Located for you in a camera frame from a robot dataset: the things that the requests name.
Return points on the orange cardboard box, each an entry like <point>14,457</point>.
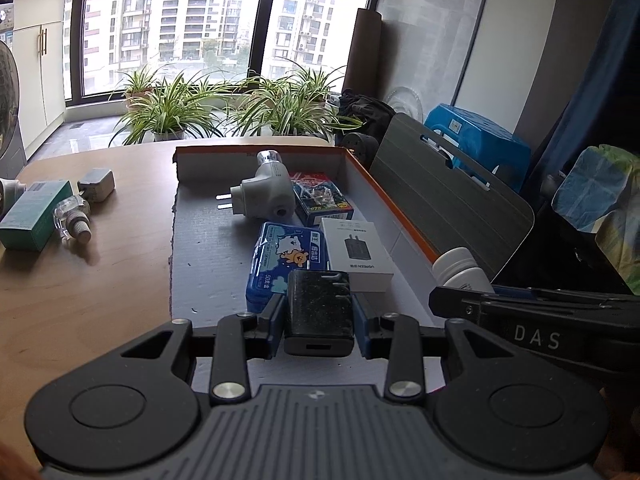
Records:
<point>220,260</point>

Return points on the grey front-load washing machine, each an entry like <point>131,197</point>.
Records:
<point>10,90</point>

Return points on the white plug-in mosquito repeller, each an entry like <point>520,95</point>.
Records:
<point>265,192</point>

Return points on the blue curtain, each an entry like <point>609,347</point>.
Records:
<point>590,60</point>

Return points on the white charger packaging box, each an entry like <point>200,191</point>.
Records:
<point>357,252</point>

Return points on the white round plug adapter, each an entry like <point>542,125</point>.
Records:
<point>11,192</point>

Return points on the black fabric bag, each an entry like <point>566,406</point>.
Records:
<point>550,250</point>

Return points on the grey wall charger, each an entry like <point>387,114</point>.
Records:
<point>97,183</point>

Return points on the white plastic bottle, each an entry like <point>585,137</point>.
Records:
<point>460,267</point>

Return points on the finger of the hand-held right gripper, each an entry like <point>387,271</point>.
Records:
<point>460,302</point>

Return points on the spider plant in white pot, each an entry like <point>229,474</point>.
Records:
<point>167,115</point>

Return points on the blue cartoon print box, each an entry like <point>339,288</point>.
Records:
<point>285,265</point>

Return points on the blue plastic stool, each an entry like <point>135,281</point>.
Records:
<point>480,145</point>

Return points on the grey wall pipe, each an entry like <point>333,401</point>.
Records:
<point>475,35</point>

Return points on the teal carton box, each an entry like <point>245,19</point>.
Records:
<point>35,215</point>

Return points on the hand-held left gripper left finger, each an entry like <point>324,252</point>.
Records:
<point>277,331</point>

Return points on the small potted spider plant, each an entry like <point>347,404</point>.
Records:
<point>137,87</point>

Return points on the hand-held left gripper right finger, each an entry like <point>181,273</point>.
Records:
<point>361,332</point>

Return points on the black wall charger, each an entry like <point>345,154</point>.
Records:
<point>318,310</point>

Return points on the large potted spider plant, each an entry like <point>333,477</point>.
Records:
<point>285,115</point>

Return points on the white cabinet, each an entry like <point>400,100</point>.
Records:
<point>42,70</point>

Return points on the red blue playing card box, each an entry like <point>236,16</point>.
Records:
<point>322,200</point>

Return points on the light green printed cloth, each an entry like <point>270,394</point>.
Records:
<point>600,195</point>

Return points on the black framed window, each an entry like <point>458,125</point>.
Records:
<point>267,10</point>

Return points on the white floor fan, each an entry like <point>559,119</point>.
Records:
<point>406,102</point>

